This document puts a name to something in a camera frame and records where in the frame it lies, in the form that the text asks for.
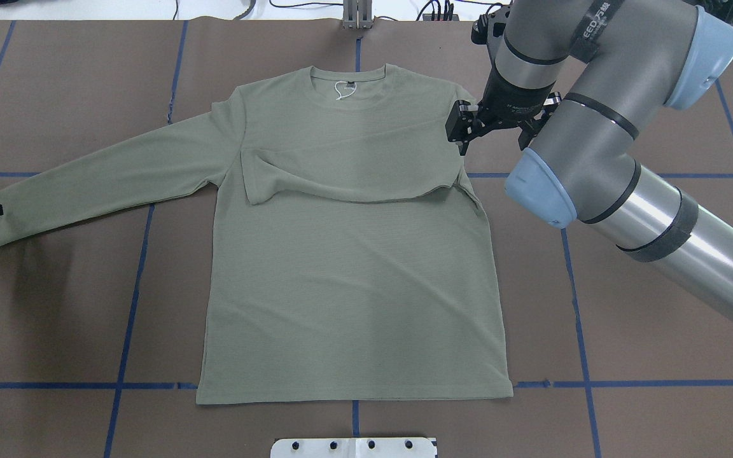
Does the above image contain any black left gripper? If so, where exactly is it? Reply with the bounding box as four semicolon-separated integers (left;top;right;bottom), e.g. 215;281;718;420
445;92;562;157

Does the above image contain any olive green long-sleeve shirt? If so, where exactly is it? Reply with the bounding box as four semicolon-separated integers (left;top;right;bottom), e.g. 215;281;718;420
0;64;513;405

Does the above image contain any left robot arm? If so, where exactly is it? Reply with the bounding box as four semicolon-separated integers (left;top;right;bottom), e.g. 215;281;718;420
445;1;733;322

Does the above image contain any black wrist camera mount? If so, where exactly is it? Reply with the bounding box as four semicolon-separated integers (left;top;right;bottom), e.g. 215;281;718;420
471;3;512;46

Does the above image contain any aluminium frame post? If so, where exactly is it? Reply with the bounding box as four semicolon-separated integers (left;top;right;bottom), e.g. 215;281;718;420
341;0;374;30

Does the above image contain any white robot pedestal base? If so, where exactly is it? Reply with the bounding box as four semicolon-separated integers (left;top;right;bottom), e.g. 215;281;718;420
270;436;438;457

